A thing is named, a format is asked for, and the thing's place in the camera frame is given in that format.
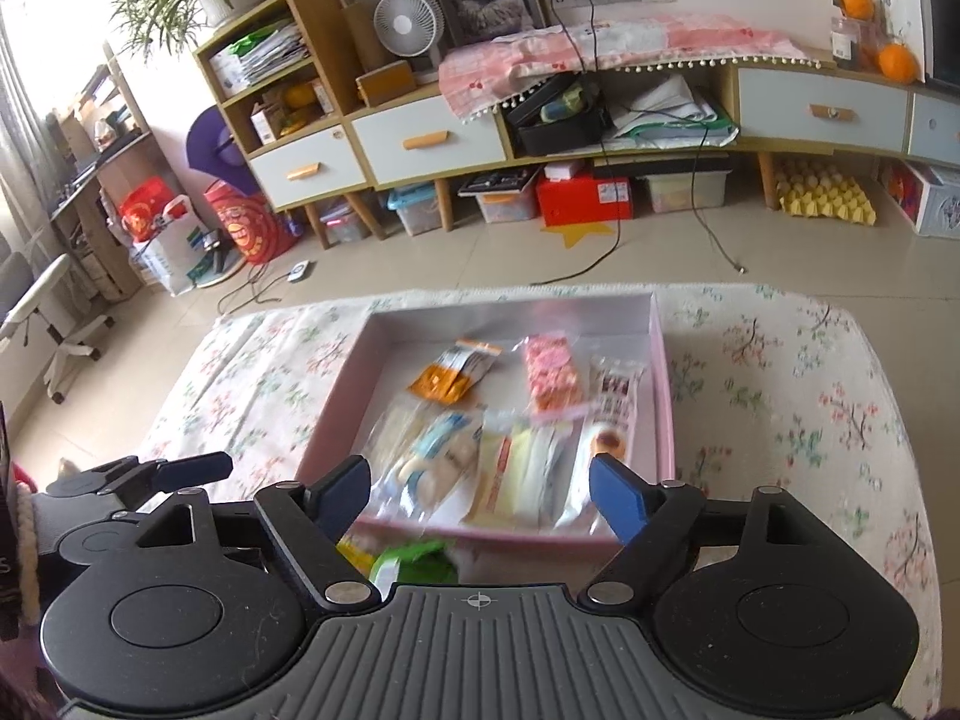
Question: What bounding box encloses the pink cardboard box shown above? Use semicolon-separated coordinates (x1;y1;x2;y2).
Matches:
295;292;676;541

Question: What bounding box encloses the cluttered side shelf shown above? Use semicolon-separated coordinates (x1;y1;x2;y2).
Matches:
43;62;156;302

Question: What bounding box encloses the pale yellow bread packet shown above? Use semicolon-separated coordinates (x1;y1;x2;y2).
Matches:
460;424;583;531

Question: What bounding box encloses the orange-ended clear snack packet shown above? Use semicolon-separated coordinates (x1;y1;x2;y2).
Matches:
407;337;503;407

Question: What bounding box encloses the white office chair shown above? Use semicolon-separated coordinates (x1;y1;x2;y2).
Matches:
0;253;119;404

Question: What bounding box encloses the white shopping bag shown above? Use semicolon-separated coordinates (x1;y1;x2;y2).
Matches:
130;195;212;299

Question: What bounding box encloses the pile of papers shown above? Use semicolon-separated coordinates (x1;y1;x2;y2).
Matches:
606;73;741;149

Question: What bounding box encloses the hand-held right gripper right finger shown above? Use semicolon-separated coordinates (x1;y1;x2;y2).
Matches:
576;454;833;612

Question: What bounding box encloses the clear pale wafer packet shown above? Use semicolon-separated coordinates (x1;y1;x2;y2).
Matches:
369;397;437;490

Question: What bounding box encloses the green snack packet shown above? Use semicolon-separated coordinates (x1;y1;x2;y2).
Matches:
370;538;461;588

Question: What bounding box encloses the yellow egg tray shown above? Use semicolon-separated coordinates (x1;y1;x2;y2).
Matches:
775;160;881;229

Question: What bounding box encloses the white cabinet drawer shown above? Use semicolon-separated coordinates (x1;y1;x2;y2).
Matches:
350;96;512;190
907;92;960;167
247;127;369;212
736;66;914;160

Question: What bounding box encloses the blue-lidded clear bin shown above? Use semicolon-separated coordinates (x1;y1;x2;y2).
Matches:
385;183;445;236

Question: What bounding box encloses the round red bag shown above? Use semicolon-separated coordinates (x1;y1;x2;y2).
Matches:
203;181;299;266

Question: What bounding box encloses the black-lidded clear bin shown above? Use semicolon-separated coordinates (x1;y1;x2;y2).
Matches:
456;171;542;226

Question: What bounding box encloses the small wooden box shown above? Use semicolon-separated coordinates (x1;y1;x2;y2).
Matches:
355;59;419;109

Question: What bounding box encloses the yellow star sticker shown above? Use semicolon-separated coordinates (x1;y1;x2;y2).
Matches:
550;223;621;251

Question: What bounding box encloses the glass jar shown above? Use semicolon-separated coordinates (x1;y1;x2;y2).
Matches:
830;15;865;66

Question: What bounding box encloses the pink floral snack packet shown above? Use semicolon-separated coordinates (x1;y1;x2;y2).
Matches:
522;334;587;419

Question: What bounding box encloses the white blue bread packet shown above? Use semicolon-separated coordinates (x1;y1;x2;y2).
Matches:
390;410;488;524

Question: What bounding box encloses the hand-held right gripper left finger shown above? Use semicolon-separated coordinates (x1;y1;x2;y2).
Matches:
133;456;383;612

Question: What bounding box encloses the red cardboard box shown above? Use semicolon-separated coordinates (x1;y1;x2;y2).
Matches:
535;170;636;229

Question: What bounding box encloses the clear storage bin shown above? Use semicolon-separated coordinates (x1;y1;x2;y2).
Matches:
636;163;734;216

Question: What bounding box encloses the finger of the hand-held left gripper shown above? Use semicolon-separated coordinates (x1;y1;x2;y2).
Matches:
45;452;232;515

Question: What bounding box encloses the wooden TV cabinet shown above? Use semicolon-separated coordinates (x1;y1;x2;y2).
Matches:
193;0;960;253

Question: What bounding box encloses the stack of documents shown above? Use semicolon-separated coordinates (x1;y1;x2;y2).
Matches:
209;21;310;89

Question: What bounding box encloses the pink fringed cloth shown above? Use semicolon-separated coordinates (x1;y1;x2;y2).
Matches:
438;12;816;126

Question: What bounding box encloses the purple umbrella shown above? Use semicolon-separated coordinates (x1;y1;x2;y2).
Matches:
185;104;250;194

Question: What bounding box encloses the pink-lidded clear bin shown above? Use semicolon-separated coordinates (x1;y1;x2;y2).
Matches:
318;198;374;246

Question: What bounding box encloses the red gift bag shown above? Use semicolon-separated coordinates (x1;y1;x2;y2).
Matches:
118;178;175;242

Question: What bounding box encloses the black storage box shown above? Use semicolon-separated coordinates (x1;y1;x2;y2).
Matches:
503;75;614;160

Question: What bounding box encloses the yellow snack packet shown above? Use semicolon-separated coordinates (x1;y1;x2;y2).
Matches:
337;534;378;573

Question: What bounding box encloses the white desk fan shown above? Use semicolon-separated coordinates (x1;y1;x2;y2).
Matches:
373;0;446;81

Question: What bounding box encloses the white microwave oven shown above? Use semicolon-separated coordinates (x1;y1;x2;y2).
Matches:
922;0;960;89

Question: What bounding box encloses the silver cookie packet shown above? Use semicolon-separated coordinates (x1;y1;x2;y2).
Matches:
559;356;648;535

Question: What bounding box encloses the black cable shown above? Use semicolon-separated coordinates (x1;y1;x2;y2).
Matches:
527;0;752;287

